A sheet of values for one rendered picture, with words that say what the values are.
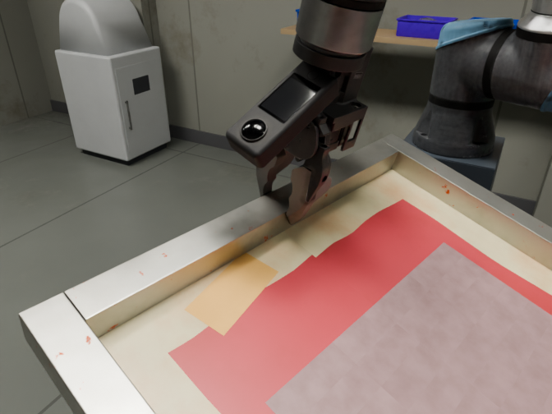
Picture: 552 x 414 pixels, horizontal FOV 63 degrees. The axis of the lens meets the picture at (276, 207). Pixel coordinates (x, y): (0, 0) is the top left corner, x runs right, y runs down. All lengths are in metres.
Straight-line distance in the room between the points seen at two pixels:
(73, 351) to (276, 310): 0.19
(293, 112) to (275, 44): 3.16
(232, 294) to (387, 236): 0.23
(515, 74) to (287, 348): 0.57
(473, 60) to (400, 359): 0.54
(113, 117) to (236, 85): 1.01
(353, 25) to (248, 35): 3.29
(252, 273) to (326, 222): 0.14
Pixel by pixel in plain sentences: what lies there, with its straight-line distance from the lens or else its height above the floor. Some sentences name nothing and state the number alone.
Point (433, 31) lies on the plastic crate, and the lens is 2.73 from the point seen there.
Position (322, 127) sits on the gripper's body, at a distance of 0.46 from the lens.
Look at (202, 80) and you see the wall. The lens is 4.05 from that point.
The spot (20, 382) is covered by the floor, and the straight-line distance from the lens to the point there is 2.23.
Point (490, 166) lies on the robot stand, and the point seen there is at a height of 1.20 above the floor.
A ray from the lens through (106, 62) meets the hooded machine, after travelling 3.66.
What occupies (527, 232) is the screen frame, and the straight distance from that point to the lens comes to 0.69.
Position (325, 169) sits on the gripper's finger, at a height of 1.33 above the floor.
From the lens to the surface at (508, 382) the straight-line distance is 0.54.
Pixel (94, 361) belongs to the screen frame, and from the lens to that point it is 0.39.
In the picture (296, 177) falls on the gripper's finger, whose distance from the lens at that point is 0.50.
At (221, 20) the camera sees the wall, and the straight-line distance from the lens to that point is 3.82.
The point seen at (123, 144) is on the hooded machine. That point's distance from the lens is 3.82.
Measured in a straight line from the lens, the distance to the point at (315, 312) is 0.49.
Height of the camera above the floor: 1.53
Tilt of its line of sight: 29 degrees down
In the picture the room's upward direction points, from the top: straight up
